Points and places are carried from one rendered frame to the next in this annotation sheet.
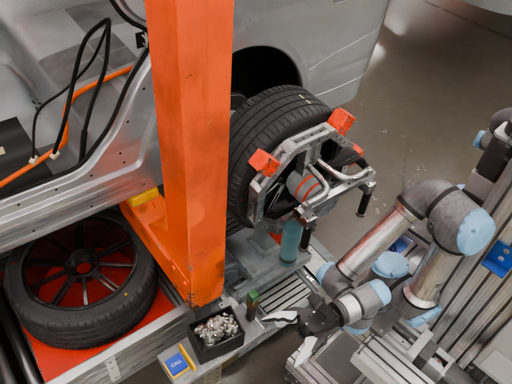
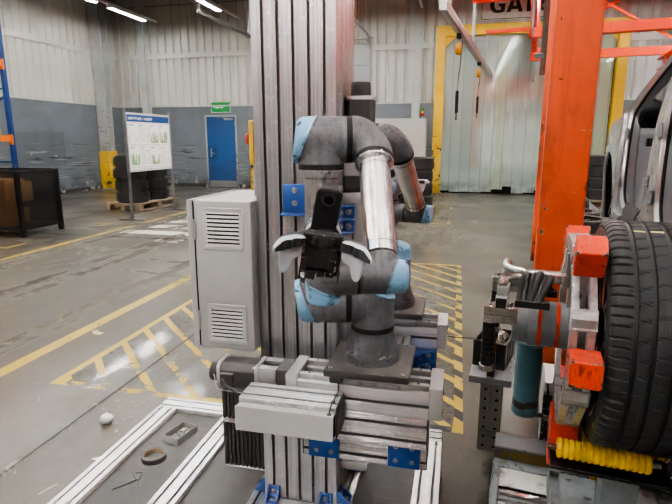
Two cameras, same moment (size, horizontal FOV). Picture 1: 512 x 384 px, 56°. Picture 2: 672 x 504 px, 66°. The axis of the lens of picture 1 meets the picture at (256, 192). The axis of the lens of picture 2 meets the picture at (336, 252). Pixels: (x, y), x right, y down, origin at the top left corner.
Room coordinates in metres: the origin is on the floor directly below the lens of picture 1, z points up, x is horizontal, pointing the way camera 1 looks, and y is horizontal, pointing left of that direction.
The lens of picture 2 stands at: (2.48, -1.54, 1.40)
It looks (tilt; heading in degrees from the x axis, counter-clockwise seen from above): 12 degrees down; 151
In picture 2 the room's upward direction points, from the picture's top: straight up
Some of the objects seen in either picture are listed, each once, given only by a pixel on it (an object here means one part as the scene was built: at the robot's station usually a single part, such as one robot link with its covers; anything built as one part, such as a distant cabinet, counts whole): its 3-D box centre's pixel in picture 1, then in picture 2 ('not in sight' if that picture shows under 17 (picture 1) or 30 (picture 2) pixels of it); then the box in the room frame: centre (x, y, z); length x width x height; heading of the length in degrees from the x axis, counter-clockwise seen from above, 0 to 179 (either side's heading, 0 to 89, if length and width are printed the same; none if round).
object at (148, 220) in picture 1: (157, 214); not in sight; (1.37, 0.43, 0.69); 0.52 x 0.17 x 0.35; 41
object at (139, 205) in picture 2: not in sight; (142, 181); (-9.36, 0.19, 0.55); 1.40 x 0.80 x 1.09; 135
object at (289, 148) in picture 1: (301, 181); (572, 326); (1.51, -0.19, 0.85); 0.54 x 0.07 x 0.54; 131
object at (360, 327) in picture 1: (356, 311); (392, 212); (0.73, -0.33, 1.12); 0.11 x 0.08 x 0.11; 34
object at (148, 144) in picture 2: not in sight; (151, 163); (-7.90, 0.16, 0.97); 1.50 x 0.50 x 1.95; 138
